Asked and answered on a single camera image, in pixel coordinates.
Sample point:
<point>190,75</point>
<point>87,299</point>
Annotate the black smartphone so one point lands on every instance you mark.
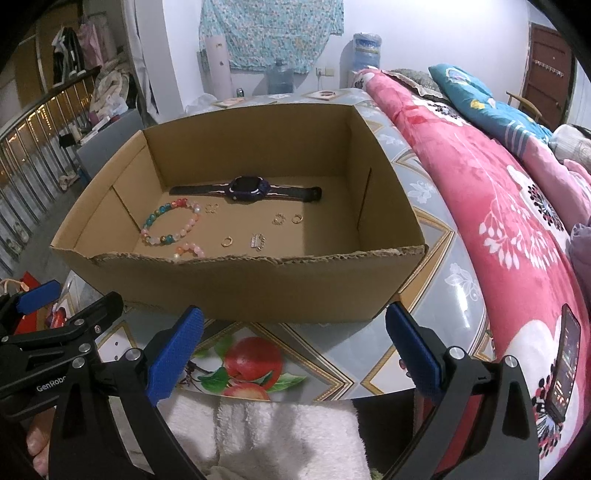
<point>565,360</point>

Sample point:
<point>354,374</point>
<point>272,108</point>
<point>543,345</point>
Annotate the grey cabinet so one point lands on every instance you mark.
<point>108,143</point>

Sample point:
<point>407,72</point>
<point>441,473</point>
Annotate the grey lace blanket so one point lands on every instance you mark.
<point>415,81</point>

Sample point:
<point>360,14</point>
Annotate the red gift bag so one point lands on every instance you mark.
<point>27,279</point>

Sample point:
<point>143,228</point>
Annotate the brown wooden door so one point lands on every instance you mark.
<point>549,69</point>

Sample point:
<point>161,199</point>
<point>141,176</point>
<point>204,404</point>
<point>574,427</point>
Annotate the blue water dispenser jug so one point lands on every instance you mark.
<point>368,50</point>

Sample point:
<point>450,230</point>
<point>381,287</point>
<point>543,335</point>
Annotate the wooden chair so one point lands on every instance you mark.
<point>524,104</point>

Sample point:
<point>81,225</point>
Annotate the teal printed pillow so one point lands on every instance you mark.
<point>485,101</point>

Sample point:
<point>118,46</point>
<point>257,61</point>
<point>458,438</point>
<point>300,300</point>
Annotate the white fluffy cloth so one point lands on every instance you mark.
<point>277,438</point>

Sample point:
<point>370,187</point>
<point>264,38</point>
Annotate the white wall socket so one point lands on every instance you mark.
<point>324,71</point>

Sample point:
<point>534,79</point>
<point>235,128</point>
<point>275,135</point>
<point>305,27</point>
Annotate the pink floral blanket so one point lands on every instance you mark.
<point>475,198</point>

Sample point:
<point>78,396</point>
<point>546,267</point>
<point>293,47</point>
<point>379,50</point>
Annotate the brown cardboard box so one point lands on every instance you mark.
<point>277,295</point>

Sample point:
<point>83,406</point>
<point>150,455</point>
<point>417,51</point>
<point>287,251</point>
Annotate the digital wrist watch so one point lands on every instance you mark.
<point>244,189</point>

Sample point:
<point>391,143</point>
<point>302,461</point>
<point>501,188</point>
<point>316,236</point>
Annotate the white plastic bag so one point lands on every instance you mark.
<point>201,102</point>

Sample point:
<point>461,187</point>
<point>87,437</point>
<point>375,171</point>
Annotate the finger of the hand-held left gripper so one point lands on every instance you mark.
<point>87,323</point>
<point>39,295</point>

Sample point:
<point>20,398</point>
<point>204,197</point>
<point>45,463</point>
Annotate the hanging clothes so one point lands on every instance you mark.
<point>78,46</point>

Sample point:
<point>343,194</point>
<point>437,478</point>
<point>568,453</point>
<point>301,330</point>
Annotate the blue water bottle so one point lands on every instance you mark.
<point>280,76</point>

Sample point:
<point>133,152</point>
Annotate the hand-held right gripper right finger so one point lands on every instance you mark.
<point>413,353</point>

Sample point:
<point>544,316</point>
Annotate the blue floral hanging cloth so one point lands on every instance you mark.
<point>272,32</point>

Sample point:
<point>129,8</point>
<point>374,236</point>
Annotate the pile of clothes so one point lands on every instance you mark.
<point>113,87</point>

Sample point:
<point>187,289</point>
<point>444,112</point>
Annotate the person's left hand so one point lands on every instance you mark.
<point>39,443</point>

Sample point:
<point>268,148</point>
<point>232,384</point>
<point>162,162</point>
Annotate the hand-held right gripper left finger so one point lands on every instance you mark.
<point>178,353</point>

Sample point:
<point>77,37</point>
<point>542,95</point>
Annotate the metal stair railing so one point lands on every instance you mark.
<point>32,138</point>

